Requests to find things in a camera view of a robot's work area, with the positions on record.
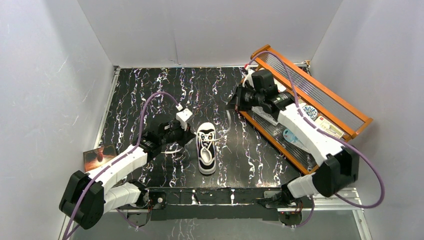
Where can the light blue oval packet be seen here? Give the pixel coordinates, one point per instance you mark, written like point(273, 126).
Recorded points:
point(292, 139)

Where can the brown book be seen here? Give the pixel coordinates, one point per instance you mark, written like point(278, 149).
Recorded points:
point(99, 156)

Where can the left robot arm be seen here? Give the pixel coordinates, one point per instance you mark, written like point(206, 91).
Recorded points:
point(89, 195)

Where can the black white sneaker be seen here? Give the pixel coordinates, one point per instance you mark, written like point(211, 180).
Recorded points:
point(206, 148)

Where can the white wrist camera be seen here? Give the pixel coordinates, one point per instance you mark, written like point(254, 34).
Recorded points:
point(247, 76)
point(184, 115)

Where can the grey patterned packet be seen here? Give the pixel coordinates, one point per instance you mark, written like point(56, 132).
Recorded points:
point(266, 116)

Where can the round blue white tin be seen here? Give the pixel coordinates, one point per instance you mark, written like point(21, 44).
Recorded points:
point(311, 111)

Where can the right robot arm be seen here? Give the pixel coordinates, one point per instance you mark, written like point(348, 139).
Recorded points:
point(338, 165)

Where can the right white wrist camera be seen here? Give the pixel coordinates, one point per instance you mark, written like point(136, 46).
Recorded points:
point(247, 76)

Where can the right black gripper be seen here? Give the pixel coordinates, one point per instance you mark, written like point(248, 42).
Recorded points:
point(236, 99)

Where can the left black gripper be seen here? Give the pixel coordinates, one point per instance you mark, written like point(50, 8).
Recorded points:
point(185, 134)

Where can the orange wooden tiered shelf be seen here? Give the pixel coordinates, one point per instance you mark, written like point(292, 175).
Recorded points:
point(331, 112)

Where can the black base frame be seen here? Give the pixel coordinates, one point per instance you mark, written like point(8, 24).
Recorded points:
point(261, 203)

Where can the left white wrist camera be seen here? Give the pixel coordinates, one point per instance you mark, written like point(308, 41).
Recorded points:
point(184, 115)

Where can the green white box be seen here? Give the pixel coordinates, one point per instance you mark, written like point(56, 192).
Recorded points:
point(329, 127)

